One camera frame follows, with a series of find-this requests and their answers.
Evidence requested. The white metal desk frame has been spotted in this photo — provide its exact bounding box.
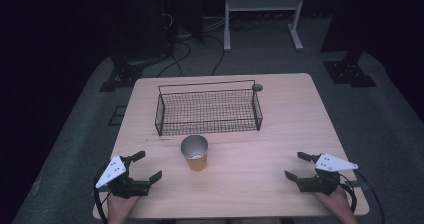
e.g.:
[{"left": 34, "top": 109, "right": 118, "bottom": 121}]
[{"left": 223, "top": 0, "right": 308, "bottom": 53}]

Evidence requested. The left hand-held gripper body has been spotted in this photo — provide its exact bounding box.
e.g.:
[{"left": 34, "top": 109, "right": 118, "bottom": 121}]
[{"left": 95, "top": 155, "right": 150, "bottom": 199}]

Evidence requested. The orange paper cup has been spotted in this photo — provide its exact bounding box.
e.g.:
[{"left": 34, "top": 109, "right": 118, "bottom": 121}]
[{"left": 180, "top": 134, "right": 210, "bottom": 172}]

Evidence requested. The person's left hand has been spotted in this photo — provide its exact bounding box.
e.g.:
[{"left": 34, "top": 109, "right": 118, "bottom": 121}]
[{"left": 107, "top": 193, "right": 141, "bottom": 224}]

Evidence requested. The black floor cable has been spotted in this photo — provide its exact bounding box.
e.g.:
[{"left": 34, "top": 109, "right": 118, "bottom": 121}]
[
  {"left": 204, "top": 33, "right": 226, "bottom": 77},
  {"left": 156, "top": 40, "right": 193, "bottom": 79}
]

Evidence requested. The black stand base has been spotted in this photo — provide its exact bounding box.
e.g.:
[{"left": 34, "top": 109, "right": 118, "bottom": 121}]
[
  {"left": 322, "top": 48, "right": 378, "bottom": 89},
  {"left": 98, "top": 43, "right": 168, "bottom": 93}
]

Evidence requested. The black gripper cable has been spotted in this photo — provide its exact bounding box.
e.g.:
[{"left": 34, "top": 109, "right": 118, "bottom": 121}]
[
  {"left": 339, "top": 170, "right": 386, "bottom": 224},
  {"left": 93, "top": 168, "right": 112, "bottom": 224}
]

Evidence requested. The black wire basket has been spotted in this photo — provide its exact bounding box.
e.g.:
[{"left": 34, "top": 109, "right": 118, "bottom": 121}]
[{"left": 154, "top": 79, "right": 264, "bottom": 137}]

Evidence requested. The black rectangular floor frame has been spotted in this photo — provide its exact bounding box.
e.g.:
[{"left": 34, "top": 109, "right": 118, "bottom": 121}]
[{"left": 107, "top": 105, "right": 128, "bottom": 127}]

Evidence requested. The person's right hand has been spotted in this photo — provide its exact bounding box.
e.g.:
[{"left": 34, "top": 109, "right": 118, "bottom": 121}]
[{"left": 314, "top": 185, "right": 358, "bottom": 224}]

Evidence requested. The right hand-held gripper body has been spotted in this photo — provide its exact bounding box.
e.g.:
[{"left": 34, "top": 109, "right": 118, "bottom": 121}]
[{"left": 296, "top": 153, "right": 359, "bottom": 196}]

